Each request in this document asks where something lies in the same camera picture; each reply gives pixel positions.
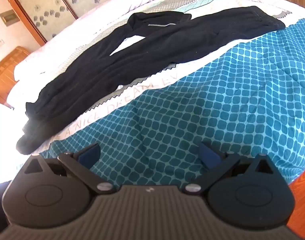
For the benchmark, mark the wooden headboard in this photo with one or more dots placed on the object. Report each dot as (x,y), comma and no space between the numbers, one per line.
(5,72)

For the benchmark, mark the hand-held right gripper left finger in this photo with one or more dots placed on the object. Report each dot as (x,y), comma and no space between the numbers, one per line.
(88,155)

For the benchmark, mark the wall electrical panel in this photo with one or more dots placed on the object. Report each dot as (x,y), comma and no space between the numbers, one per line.
(8,18)

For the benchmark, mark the black pants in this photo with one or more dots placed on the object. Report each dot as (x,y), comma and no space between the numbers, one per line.
(167,45)

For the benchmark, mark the patterned teal and grey blanket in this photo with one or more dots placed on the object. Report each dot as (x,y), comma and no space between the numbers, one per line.
(217,100)

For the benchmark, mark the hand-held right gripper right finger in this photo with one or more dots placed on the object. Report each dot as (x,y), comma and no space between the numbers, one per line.
(209,156)

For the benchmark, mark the wooden wardrobe with frosted doors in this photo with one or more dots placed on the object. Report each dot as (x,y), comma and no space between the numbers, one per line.
(42,5)

